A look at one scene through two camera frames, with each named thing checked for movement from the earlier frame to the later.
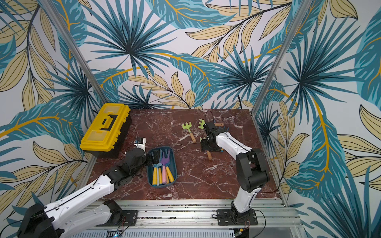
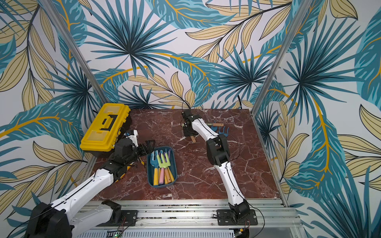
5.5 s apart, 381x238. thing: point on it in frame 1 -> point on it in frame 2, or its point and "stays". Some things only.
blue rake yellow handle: [155, 173] stays
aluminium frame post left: [58, 23] stays
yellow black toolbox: [108, 136] stays
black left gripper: [151, 161] -> [150, 148]
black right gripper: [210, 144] -> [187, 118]
